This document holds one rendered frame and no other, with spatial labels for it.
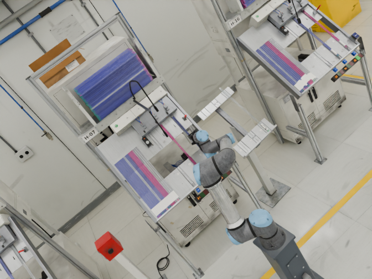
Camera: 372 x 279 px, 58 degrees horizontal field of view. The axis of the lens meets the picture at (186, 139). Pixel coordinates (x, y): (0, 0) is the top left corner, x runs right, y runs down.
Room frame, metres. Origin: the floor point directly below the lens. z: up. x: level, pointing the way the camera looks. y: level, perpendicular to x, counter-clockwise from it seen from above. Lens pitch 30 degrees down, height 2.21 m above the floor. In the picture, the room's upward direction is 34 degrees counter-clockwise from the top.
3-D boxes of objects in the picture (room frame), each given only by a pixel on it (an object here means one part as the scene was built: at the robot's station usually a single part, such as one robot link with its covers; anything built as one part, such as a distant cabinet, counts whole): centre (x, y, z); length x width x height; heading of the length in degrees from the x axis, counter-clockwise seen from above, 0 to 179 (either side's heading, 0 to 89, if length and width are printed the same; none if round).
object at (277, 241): (1.31, -0.10, 0.60); 0.15 x 0.15 x 0.10
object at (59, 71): (2.69, 0.37, 1.82); 0.68 x 0.30 x 0.20; 101
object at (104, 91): (2.42, 0.21, 1.52); 0.51 x 0.13 x 0.27; 101
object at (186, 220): (2.53, 0.29, 0.31); 0.70 x 0.65 x 0.62; 101
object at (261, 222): (1.31, -0.09, 0.72); 0.13 x 0.12 x 0.14; 76
